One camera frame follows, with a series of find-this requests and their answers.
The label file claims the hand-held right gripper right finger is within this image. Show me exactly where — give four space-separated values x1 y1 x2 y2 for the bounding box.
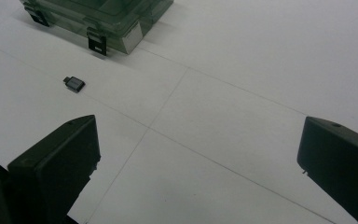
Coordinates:
296 116 358 224

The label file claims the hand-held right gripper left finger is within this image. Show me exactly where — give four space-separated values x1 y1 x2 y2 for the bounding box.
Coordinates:
7 114 102 224

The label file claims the transparent grey compartment storage box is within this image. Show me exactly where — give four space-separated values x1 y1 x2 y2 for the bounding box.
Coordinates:
19 0 175 57

